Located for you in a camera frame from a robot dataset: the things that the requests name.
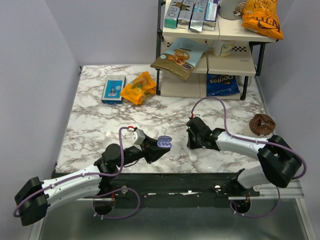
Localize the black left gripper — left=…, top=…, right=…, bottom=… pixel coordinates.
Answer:
left=116, top=133, right=170, bottom=169

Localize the purple earbud charging case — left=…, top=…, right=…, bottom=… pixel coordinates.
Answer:
left=157, top=135, right=172, bottom=149

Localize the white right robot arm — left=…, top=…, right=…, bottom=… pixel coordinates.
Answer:
left=186, top=117, right=303, bottom=196

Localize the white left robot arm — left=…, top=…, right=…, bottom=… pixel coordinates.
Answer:
left=13, top=135, right=172, bottom=226

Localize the white earbud case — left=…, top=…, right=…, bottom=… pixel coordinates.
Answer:
left=188, top=149, right=198, bottom=162

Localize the white earbud right one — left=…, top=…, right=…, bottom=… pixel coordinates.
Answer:
left=177, top=152, right=189, bottom=159

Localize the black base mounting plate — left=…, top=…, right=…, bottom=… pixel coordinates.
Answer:
left=98, top=173, right=246, bottom=209

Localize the blue Doritos bag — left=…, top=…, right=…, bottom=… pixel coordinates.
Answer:
left=206, top=73, right=240, bottom=97

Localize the orange snack bag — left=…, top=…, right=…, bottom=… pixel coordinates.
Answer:
left=120, top=71, right=157, bottom=105

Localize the blue razor box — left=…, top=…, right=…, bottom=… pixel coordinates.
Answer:
left=101, top=74, right=126, bottom=105

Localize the teal gold chip bag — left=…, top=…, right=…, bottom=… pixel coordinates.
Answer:
left=150, top=37, right=211, bottom=81

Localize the black beige shelf rack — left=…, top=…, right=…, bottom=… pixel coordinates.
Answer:
left=156, top=0, right=275, bottom=100

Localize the white mug on shelf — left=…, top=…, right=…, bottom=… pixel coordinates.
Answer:
left=212, top=39, right=235, bottom=57

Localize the blue white box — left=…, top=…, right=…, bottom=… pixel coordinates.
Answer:
left=202, top=0, right=219, bottom=31

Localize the teal toothpaste box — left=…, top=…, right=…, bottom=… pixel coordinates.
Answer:
left=164, top=0, right=183, bottom=29

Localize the white printed cup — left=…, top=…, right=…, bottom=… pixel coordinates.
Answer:
left=218, top=0, right=247, bottom=20

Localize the orange honey dijon chip bag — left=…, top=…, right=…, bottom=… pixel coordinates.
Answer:
left=241, top=0, right=284, bottom=40

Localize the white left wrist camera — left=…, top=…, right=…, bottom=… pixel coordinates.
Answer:
left=130, top=128, right=146, bottom=145

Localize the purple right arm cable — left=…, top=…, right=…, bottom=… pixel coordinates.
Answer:
left=190, top=96, right=308, bottom=181

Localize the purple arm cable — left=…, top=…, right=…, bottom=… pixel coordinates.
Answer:
left=190, top=96, right=308, bottom=181
left=12, top=126, right=136, bottom=218

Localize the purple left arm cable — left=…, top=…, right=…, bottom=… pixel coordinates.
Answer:
left=12, top=126, right=136, bottom=218

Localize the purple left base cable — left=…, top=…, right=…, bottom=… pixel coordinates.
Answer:
left=92, top=186, right=141, bottom=220

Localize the grey aluminium frame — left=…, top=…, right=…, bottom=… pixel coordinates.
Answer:
left=227, top=180, right=305, bottom=200

